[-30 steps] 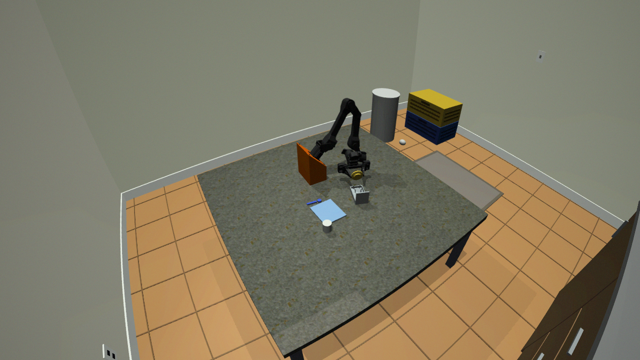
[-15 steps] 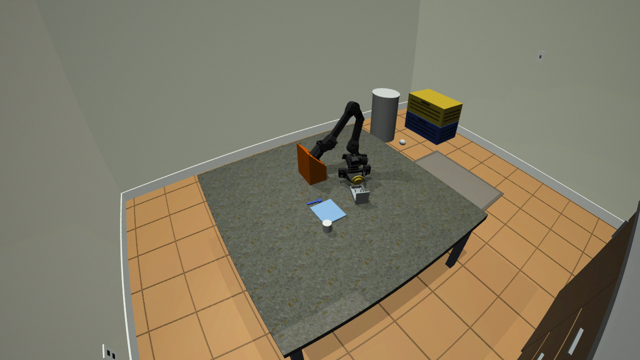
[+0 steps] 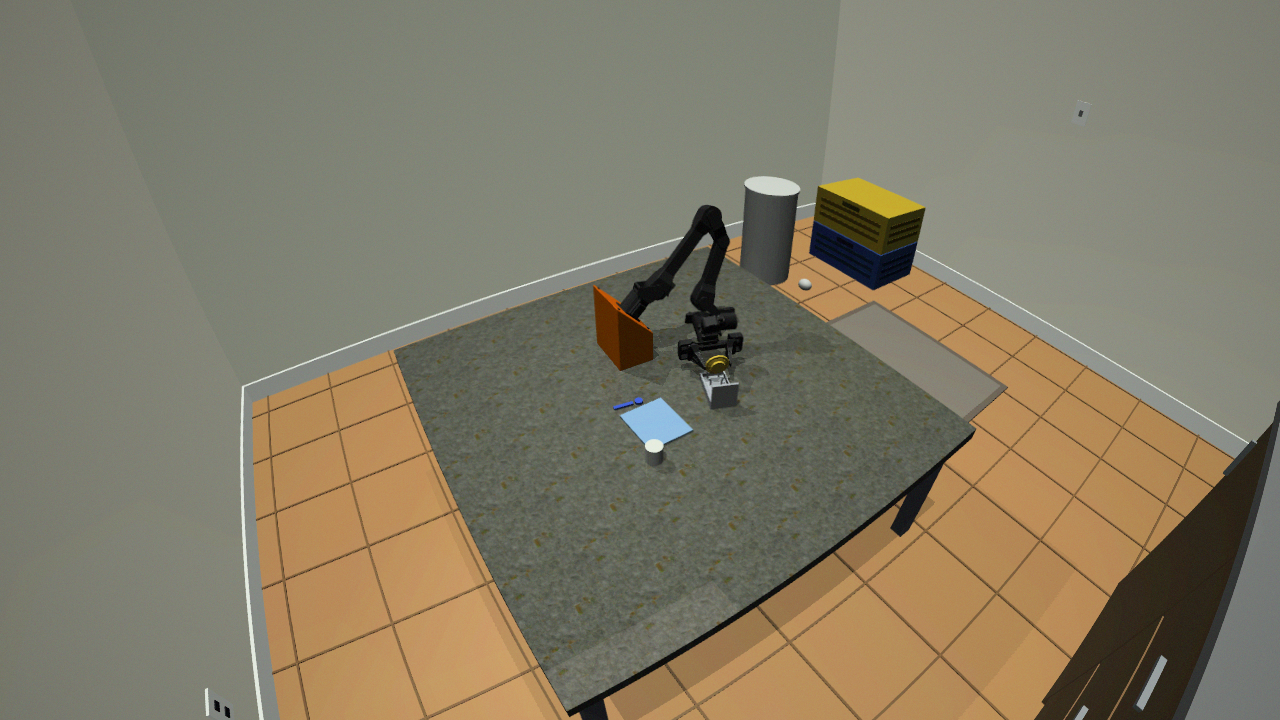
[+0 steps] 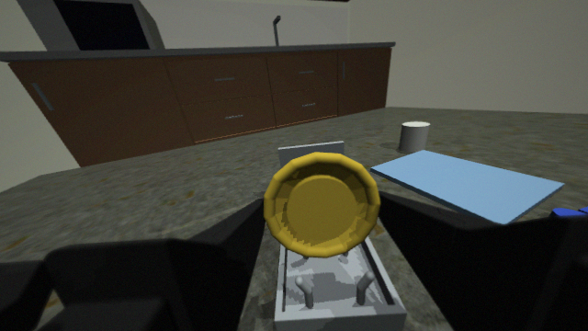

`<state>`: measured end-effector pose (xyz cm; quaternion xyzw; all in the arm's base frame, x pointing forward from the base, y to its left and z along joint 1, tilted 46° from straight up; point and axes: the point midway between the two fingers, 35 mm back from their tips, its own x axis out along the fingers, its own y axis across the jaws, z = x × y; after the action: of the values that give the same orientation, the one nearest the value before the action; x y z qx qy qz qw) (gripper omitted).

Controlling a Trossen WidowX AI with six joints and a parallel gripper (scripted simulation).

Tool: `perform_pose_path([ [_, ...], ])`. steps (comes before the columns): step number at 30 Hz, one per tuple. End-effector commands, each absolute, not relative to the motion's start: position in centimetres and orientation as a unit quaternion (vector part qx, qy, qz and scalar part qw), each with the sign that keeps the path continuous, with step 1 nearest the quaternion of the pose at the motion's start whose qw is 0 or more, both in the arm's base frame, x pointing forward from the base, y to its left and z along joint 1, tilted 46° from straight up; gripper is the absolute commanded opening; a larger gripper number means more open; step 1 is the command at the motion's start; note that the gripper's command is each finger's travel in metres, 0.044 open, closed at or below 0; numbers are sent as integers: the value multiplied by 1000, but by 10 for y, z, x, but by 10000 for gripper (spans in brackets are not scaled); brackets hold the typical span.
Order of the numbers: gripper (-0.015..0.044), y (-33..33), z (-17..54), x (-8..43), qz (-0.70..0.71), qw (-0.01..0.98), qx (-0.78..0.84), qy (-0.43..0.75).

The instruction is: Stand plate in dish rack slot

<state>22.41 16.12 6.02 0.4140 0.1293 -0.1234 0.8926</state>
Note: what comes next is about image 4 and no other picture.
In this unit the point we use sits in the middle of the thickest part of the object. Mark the light blue square mat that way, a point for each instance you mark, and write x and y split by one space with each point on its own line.
481 191

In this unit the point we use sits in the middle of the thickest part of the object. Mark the yellow round plate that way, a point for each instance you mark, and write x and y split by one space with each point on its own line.
321 205

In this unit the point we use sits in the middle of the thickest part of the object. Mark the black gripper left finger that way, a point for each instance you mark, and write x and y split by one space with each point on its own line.
205 278

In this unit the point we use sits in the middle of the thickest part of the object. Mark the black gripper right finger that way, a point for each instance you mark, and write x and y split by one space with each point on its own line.
482 275

